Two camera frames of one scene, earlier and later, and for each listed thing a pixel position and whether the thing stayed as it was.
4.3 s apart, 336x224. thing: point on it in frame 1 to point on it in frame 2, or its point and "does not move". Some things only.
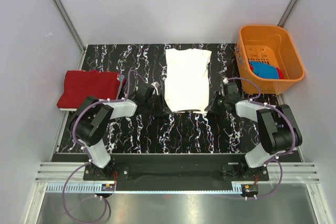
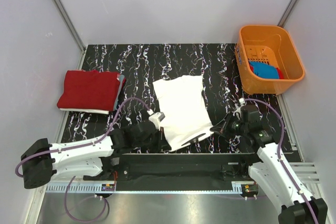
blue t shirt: [264, 70] does not move
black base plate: [178, 172] does not move
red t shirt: [80, 84] does not move
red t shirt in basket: [281, 75] does not move
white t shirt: [186, 81] to [182, 101]
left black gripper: [161, 104] to [164, 145]
